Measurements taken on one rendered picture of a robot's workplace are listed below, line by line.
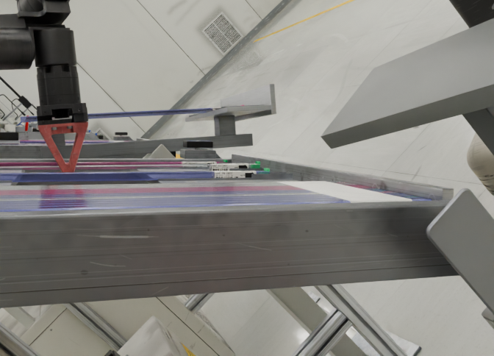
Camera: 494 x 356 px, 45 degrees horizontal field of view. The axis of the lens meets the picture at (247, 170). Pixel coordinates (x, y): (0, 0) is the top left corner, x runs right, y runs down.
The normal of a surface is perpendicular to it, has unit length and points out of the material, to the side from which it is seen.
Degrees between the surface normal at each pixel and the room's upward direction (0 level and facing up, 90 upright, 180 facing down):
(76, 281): 90
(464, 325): 0
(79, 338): 90
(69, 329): 90
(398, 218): 90
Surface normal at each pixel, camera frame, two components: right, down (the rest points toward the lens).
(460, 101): -0.58, 0.70
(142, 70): 0.30, 0.07
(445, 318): -0.66, -0.71
